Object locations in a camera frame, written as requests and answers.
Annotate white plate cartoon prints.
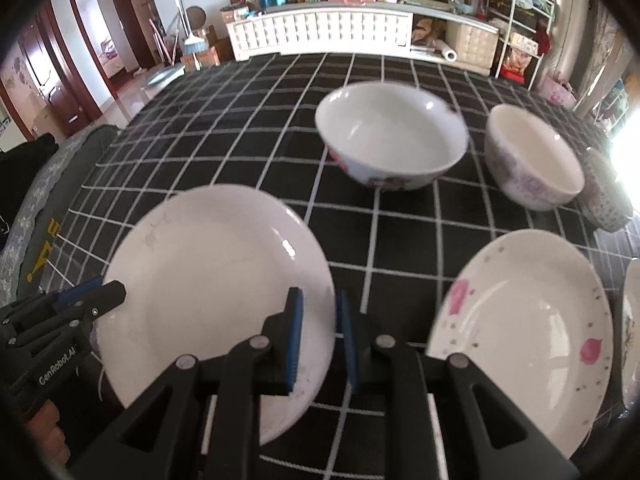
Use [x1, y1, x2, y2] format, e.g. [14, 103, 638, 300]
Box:
[620, 259, 640, 410]

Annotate plain white plate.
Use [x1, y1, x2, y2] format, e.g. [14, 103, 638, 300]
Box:
[96, 184, 336, 443]

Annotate patterned grey rim bowl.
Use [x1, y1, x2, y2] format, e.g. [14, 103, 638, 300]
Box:
[578, 148, 634, 233]

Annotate white metal shelf rack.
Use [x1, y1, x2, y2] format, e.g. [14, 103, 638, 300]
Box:
[486, 0, 556, 90]

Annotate cream tufted drawer unit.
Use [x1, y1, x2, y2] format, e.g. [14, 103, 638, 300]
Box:
[446, 22, 499, 70]

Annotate white bowl pink floral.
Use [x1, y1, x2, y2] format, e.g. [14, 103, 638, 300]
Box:
[484, 104, 585, 211]

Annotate dark red wooden door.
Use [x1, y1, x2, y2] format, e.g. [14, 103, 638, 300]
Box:
[17, 0, 103, 138]

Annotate white long TV cabinet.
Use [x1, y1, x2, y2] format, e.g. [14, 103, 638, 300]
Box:
[227, 2, 498, 76]

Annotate paper towel roll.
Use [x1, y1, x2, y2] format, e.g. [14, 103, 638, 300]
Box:
[410, 40, 458, 63]

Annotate person's left hand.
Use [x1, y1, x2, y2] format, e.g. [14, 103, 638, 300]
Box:
[26, 400, 70, 465]

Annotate white bowl red emblem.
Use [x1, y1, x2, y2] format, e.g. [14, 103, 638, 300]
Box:
[314, 81, 469, 191]

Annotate white plate pink flowers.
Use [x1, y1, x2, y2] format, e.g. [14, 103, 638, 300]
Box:
[425, 230, 613, 457]

